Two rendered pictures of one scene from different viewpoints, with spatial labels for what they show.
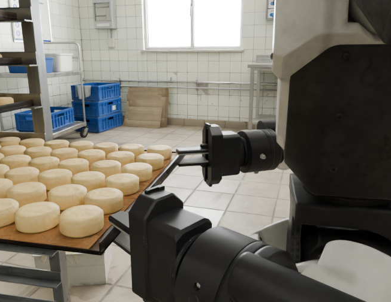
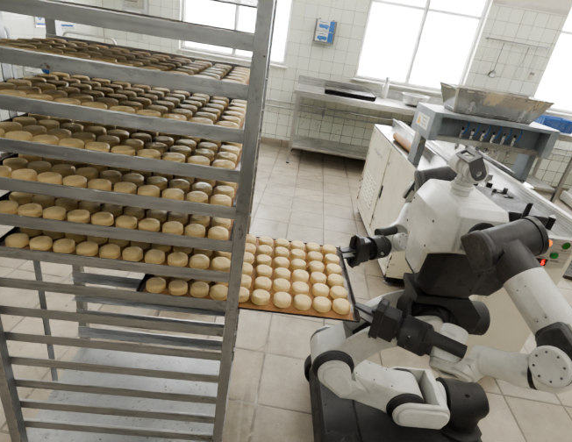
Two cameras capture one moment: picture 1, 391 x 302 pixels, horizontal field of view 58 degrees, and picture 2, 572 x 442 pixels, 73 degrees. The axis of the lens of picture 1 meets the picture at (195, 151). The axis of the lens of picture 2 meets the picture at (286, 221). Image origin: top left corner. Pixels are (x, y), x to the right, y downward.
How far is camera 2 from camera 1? 0.84 m
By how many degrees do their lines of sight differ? 19
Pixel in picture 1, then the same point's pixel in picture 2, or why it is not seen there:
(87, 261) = not seen: hidden behind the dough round
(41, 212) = (326, 303)
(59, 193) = (320, 290)
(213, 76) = not seen: hidden behind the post
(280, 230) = (393, 296)
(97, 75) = not seen: hidden behind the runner
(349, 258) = (454, 330)
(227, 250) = (418, 325)
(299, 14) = (442, 241)
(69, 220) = (342, 308)
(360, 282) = (457, 337)
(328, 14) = (454, 245)
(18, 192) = (302, 289)
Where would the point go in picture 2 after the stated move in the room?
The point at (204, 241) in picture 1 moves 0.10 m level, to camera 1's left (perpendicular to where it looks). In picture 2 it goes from (408, 322) to (374, 323)
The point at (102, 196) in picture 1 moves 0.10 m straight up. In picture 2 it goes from (340, 292) to (347, 263)
